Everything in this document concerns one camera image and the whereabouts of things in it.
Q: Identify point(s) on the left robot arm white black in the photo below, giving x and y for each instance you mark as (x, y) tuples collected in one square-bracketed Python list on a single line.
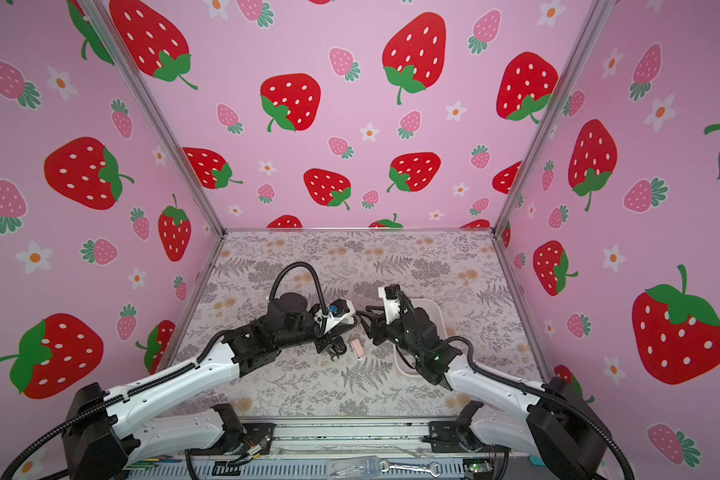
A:
[(107, 430)]

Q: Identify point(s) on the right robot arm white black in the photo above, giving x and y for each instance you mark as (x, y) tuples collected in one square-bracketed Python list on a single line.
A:
[(549, 421)]

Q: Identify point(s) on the white plastic tray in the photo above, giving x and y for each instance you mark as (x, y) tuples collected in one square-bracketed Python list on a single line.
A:
[(433, 329)]

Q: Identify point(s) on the silver wrench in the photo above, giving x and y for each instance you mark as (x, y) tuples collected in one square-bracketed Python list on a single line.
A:
[(433, 469)]

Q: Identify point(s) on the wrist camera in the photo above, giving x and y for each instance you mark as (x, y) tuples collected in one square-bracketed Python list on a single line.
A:
[(391, 303), (341, 312)]

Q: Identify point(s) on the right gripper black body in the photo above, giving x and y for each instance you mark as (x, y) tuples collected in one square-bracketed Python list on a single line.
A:
[(396, 333)]

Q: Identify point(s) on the clear plastic bag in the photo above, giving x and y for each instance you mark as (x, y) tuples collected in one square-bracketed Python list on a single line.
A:
[(356, 468)]

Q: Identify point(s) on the aluminium rail base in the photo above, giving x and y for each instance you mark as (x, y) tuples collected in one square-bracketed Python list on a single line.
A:
[(301, 448)]

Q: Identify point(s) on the pink mini stapler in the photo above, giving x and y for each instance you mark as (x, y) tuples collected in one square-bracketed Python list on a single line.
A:
[(357, 348)]

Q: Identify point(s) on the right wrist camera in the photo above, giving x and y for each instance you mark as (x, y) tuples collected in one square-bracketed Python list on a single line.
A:
[(391, 303)]

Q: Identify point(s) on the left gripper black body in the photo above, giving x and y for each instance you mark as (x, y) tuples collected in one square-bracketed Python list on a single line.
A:
[(308, 333)]

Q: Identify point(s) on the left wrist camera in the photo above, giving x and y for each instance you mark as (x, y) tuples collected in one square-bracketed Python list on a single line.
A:
[(341, 312)]

